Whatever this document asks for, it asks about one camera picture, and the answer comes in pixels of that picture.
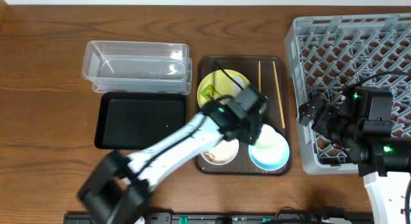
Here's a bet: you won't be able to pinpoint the green snack wrapper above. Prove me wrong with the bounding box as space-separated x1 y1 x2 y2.
200 84 221 101

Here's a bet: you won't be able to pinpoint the rice and food scraps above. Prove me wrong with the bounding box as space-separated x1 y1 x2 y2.
204 142 237 164

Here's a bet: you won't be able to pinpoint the wooden chopstick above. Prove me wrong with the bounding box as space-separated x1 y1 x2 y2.
272 61 286 129
258 61 261 92

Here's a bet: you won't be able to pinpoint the white tissue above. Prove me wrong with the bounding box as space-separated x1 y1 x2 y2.
232 76 246 94

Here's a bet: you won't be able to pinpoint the dark brown serving tray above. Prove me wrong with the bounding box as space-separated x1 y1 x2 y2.
195 55 292 177

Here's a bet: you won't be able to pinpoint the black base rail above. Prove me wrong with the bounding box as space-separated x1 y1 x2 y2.
63 212 374 224

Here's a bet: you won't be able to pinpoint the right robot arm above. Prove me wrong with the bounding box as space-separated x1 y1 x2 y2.
299 87 410 224

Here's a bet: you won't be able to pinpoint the clear plastic bin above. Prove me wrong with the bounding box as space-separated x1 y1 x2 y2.
82 40 193 95

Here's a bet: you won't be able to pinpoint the black waste tray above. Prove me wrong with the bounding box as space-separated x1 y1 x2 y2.
94 92 186 150

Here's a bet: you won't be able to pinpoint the right black cable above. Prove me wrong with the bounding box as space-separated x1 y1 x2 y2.
342 71 411 90

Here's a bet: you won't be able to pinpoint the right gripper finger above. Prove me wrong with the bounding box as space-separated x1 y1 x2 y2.
298 101 317 126
310 94 328 111

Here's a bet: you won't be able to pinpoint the white cup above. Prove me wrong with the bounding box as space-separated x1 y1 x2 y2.
251 125 284 164

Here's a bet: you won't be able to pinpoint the white bowl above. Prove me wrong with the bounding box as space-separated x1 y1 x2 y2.
199 139 240 166

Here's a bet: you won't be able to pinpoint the yellow plate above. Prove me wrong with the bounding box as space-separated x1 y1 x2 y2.
197 70 240 107

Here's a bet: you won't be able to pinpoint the black cable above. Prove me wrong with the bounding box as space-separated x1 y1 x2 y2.
213 60 247 92
342 71 411 90

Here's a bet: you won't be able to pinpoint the left black cable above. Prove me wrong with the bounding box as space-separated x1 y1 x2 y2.
213 60 247 92

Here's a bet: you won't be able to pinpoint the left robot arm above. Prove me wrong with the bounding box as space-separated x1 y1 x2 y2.
78 86 268 224

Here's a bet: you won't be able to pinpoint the light blue bowl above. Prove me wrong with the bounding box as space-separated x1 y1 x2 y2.
249 132 290 171

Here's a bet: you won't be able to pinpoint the grey dishwasher rack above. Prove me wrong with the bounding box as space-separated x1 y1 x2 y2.
284 13 411 175

